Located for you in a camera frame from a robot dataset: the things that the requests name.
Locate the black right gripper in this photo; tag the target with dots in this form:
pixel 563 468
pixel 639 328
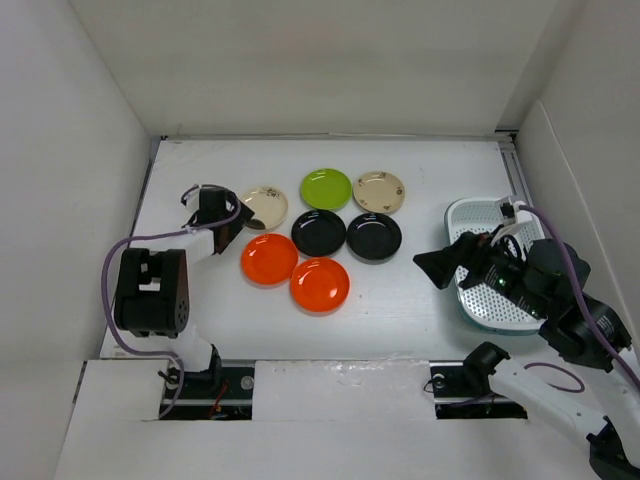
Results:
pixel 439 264

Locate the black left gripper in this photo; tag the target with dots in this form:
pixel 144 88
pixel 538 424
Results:
pixel 238 225

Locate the cream plate with black brushstroke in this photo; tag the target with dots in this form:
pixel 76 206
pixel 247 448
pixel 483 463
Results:
pixel 270 207

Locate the orange plate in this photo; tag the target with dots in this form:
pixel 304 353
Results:
pixel 269 259
pixel 320 285

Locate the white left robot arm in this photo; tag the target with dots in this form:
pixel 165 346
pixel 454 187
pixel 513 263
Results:
pixel 150 316

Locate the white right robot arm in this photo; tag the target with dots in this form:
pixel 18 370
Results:
pixel 546 281

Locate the white perforated plastic bin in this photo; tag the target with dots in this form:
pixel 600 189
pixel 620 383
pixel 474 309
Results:
pixel 481 305

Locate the lime green plate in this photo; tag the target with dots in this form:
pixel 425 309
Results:
pixel 326 188

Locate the cream plate with small motifs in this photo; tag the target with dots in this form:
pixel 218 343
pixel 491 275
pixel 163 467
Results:
pixel 379 192

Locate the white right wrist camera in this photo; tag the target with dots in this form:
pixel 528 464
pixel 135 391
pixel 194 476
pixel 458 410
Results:
pixel 511 212

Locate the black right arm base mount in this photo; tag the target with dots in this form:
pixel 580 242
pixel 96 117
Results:
pixel 455 398

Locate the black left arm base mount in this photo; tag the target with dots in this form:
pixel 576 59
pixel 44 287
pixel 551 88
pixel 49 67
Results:
pixel 231 400

